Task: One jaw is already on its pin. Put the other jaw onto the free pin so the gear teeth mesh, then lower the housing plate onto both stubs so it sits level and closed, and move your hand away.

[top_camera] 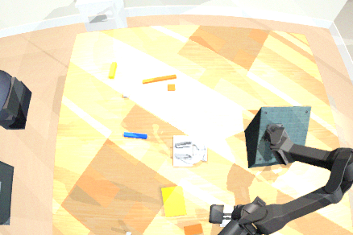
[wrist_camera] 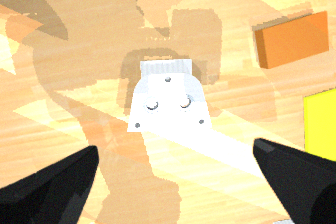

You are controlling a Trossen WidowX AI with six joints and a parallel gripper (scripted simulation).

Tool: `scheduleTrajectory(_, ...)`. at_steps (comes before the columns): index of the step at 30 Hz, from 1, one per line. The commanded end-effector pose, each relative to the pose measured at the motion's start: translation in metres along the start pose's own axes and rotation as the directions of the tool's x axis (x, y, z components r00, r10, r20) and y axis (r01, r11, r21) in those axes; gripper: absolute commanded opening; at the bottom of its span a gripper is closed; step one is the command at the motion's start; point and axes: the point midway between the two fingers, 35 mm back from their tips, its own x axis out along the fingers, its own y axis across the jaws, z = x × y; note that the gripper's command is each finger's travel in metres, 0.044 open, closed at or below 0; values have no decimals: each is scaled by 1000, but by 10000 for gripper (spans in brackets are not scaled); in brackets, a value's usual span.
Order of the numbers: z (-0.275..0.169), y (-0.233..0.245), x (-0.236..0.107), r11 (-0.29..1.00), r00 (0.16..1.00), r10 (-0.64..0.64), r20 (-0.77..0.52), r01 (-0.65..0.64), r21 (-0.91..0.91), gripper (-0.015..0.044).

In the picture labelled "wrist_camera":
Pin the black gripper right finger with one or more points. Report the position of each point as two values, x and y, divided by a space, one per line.
303 182

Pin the orange rectangular block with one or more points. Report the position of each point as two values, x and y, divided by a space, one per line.
293 40

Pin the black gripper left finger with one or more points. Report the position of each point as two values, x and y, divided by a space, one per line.
56 194

